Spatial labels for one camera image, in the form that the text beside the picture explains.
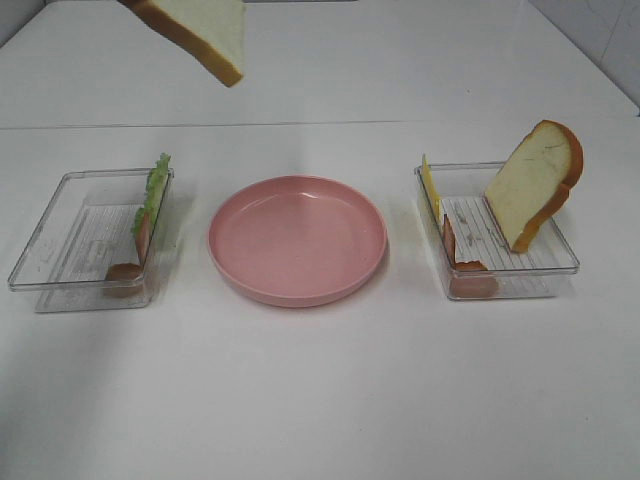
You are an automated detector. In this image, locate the white bread slice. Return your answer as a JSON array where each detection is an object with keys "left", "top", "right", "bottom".
[
  {"left": 484, "top": 120, "right": 584, "bottom": 253},
  {"left": 121, "top": 0, "right": 245, "bottom": 87}
]

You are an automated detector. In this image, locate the pink round plate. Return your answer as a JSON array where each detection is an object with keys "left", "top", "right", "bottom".
[{"left": 207, "top": 175, "right": 388, "bottom": 308}]

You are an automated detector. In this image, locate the clear plastic tray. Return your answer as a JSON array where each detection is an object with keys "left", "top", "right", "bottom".
[
  {"left": 414, "top": 162, "right": 580, "bottom": 301},
  {"left": 8, "top": 168, "right": 172, "bottom": 313}
]

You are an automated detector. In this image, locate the clear left plastic tray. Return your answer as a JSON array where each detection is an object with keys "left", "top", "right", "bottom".
[{"left": 8, "top": 168, "right": 172, "bottom": 313}]

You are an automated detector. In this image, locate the yellow cheese slice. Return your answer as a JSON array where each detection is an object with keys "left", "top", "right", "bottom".
[{"left": 420, "top": 154, "right": 443, "bottom": 228}]

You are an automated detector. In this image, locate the clear right plastic tray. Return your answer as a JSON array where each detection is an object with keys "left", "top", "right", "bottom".
[{"left": 414, "top": 162, "right": 580, "bottom": 301}]

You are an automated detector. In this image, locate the green lettuce leaf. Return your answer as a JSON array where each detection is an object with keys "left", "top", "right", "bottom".
[{"left": 131, "top": 153, "right": 171, "bottom": 235}]

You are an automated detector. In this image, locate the bacon strip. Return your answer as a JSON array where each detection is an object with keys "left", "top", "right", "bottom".
[
  {"left": 103, "top": 210, "right": 151, "bottom": 298},
  {"left": 443, "top": 215, "right": 498, "bottom": 299}
]

